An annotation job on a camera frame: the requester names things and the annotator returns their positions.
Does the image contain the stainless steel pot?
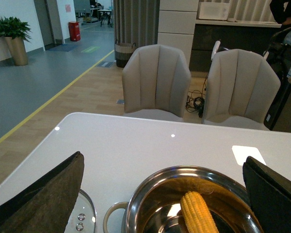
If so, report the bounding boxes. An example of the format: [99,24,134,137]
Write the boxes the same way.
[103,166,263,233]

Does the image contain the red box on floor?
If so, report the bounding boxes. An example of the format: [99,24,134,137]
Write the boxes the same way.
[68,21,81,41]

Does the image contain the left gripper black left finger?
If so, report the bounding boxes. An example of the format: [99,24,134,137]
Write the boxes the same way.
[0,151,84,233]

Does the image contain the yellow corn cob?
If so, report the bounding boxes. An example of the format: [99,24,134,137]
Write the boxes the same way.
[180,191,219,233]

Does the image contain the potted green plant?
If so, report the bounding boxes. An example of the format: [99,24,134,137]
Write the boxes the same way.
[0,17,31,66]

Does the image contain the right beige upholstered chair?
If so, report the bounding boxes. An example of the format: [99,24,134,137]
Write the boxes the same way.
[202,49,280,131]

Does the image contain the woven storage basket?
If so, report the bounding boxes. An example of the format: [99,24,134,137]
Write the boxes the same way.
[114,39,137,68]

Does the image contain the tangled black floor cables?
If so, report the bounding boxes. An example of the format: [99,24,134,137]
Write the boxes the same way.
[185,72,208,118]

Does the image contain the beige upholstered chair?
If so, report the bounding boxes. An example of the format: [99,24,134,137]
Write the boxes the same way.
[202,49,280,131]
[122,44,192,122]

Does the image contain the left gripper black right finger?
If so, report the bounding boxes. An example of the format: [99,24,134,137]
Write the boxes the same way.
[242,156,291,233]

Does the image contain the left beige upholstered chair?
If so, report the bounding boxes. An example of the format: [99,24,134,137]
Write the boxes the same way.
[122,44,192,122]

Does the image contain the black stroller with helmet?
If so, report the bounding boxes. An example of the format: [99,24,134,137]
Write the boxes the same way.
[263,27,291,130]

